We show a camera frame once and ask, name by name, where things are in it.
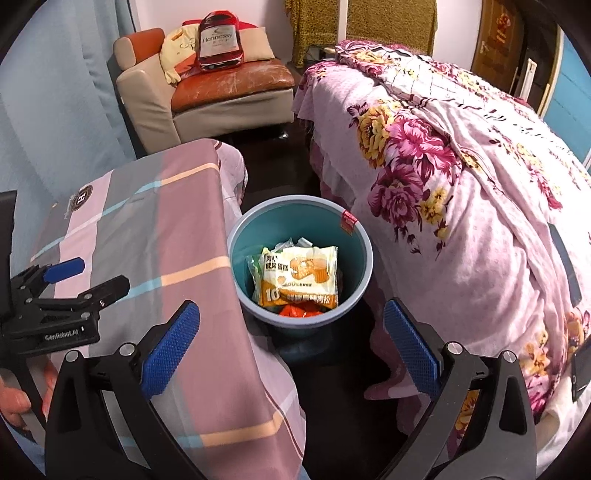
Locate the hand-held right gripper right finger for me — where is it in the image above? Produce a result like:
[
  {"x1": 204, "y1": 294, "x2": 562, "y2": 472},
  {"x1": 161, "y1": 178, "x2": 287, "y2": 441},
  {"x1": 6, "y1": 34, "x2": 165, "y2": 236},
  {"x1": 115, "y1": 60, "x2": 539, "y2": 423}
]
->
[{"x1": 382, "y1": 298, "x2": 539, "y2": 480}]

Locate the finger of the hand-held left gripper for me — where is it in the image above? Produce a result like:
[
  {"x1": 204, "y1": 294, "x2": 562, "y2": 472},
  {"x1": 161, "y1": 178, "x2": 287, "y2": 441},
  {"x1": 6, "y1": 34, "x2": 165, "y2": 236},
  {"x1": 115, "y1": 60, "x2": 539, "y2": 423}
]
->
[
  {"x1": 9, "y1": 257, "x2": 86, "y2": 296},
  {"x1": 28, "y1": 275, "x2": 131, "y2": 315}
]

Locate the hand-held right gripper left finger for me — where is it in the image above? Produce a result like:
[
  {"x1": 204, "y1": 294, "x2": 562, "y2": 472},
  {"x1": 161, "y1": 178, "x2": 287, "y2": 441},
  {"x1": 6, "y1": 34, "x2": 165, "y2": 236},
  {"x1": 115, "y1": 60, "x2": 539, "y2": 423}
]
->
[{"x1": 44, "y1": 300, "x2": 208, "y2": 480}]

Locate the clear plastic wrapper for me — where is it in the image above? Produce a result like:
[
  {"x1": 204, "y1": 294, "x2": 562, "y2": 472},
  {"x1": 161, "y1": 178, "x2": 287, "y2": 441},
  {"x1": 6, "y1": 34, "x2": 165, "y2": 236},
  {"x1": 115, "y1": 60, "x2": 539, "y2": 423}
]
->
[
  {"x1": 245, "y1": 253, "x2": 265, "y2": 301},
  {"x1": 274, "y1": 236, "x2": 315, "y2": 252}
]

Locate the orange snack wrapper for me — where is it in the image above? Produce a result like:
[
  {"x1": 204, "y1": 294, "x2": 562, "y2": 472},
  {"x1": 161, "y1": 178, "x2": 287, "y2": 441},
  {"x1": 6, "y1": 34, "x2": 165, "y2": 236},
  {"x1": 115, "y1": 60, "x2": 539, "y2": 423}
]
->
[{"x1": 279, "y1": 304, "x2": 324, "y2": 319}]

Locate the cream orange bread packet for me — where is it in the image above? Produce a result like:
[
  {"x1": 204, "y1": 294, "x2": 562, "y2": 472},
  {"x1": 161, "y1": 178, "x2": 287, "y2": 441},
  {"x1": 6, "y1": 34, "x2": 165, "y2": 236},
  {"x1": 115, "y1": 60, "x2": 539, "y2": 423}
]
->
[{"x1": 256, "y1": 244, "x2": 340, "y2": 309}]

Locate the teal plastic bin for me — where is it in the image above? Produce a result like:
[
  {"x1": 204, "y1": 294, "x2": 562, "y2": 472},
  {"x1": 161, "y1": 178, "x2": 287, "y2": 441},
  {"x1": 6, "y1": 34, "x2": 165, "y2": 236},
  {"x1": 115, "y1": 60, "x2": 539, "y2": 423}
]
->
[{"x1": 226, "y1": 195, "x2": 375, "y2": 365}]

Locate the person's left hand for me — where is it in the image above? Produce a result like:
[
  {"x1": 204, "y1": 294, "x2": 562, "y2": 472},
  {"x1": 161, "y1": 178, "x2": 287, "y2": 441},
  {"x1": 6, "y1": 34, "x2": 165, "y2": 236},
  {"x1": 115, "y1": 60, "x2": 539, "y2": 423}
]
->
[{"x1": 0, "y1": 364, "x2": 58, "y2": 431}]

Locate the pink grey checked tablecloth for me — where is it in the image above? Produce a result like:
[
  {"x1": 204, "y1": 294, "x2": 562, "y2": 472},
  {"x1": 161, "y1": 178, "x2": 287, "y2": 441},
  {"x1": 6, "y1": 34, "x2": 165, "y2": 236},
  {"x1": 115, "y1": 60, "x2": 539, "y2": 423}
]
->
[{"x1": 0, "y1": 137, "x2": 308, "y2": 480}]

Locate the bed with floral pink bedspread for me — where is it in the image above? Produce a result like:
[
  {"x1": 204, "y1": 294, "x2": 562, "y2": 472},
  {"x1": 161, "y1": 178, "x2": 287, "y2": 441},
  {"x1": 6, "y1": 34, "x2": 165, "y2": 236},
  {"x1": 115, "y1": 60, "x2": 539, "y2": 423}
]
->
[{"x1": 292, "y1": 39, "x2": 591, "y2": 467}]

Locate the black smartphone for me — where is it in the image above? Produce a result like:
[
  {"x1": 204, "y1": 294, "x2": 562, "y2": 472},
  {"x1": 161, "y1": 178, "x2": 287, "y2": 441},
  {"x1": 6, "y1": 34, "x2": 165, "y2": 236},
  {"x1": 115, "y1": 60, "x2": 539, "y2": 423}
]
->
[{"x1": 570, "y1": 342, "x2": 591, "y2": 403}]

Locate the blue curtain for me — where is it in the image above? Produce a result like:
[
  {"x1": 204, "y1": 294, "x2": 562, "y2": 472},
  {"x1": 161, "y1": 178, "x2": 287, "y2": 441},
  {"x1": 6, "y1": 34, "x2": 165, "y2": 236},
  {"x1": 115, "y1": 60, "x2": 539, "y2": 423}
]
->
[{"x1": 0, "y1": 0, "x2": 139, "y2": 195}]

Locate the beige armchair with orange seat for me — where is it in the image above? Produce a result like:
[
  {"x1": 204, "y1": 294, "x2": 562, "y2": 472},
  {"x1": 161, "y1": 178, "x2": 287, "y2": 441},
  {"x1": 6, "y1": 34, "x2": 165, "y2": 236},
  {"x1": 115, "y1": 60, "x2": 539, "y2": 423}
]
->
[{"x1": 115, "y1": 28, "x2": 296, "y2": 155}]

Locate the yellow cushion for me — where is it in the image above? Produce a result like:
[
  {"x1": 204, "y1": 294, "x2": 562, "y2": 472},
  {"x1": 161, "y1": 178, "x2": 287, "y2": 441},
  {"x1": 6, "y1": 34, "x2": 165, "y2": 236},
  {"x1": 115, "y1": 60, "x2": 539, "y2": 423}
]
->
[{"x1": 159, "y1": 25, "x2": 204, "y2": 84}]

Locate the red bottle-shaped pillow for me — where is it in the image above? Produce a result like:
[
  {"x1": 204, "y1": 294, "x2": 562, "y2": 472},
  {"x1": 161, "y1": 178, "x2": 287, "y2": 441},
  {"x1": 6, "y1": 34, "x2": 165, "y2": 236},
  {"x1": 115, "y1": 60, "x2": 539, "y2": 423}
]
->
[{"x1": 198, "y1": 10, "x2": 246, "y2": 72}]

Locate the beige cushion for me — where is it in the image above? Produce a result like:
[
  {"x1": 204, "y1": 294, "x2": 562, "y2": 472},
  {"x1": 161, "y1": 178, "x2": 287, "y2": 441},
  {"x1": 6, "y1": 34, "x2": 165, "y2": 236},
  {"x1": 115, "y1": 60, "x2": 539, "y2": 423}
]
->
[{"x1": 238, "y1": 25, "x2": 275, "y2": 63}]

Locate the wooden door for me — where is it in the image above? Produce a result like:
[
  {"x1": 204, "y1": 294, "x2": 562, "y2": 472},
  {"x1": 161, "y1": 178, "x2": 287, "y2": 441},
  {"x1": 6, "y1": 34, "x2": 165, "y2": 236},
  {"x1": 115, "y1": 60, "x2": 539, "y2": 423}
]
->
[{"x1": 471, "y1": 0, "x2": 525, "y2": 95}]

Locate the gold patterned cloth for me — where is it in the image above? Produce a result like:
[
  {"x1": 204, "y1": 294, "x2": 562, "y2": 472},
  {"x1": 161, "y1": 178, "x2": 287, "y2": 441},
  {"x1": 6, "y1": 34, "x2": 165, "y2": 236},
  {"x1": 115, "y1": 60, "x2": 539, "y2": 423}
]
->
[
  {"x1": 346, "y1": 0, "x2": 438, "y2": 56},
  {"x1": 285, "y1": 0, "x2": 341, "y2": 68}
]

